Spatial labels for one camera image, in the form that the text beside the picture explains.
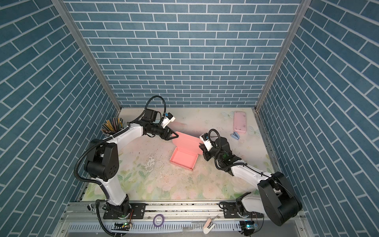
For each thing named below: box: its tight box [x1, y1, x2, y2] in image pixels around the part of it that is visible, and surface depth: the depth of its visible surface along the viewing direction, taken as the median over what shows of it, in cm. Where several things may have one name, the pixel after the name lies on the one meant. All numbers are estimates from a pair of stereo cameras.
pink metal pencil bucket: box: [118, 124, 128, 132], surface depth 96 cm
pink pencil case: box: [233, 111, 247, 134], surface depth 114 cm
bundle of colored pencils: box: [101, 117, 124, 135], surface depth 95 cm
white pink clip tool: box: [202, 217, 216, 235], surface depth 69 cm
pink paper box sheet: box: [169, 131, 204, 172], surface depth 89 cm
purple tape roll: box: [152, 213, 165, 228], surface depth 73 cm
